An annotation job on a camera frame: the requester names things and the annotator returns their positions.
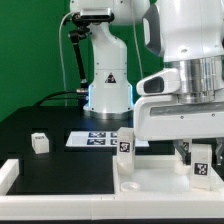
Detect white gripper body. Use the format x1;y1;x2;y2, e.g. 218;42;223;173
133;95;224;141

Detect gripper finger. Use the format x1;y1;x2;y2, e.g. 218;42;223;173
173;140;191;165
215;138;224;164

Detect white square table top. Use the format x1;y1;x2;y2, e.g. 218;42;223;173
113;155;224;194

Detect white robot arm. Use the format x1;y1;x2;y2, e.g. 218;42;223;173
70;0;224;145

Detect white sheet with tags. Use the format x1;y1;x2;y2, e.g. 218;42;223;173
65;130;150;148

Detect white U-shaped obstacle fence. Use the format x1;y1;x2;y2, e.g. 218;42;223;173
0;159;224;221

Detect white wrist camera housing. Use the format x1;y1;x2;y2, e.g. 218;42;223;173
136;68;181;96

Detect black cables at base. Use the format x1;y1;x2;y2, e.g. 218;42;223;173
33;88;90;108

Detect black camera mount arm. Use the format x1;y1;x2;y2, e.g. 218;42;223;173
68;13;90;89

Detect grey camera on mount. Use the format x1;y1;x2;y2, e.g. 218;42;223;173
80;8;112;19

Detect white cable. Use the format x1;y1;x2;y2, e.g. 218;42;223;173
58;11;76;108

